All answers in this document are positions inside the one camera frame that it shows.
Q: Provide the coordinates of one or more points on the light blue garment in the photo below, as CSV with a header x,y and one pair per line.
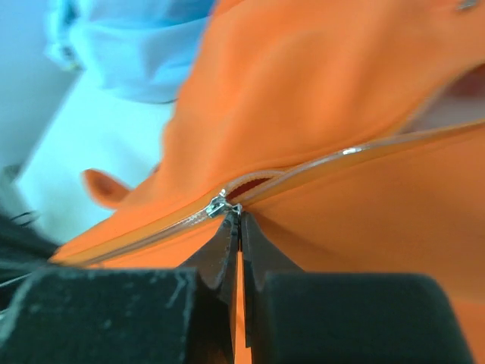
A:
x,y
140,50

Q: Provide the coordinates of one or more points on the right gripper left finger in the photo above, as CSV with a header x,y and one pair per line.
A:
x,y
180,315

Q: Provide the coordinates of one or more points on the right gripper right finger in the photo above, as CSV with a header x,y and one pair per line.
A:
x,y
298,316

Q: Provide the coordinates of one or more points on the orange jacket pink lining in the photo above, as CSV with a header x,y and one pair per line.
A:
x,y
352,130

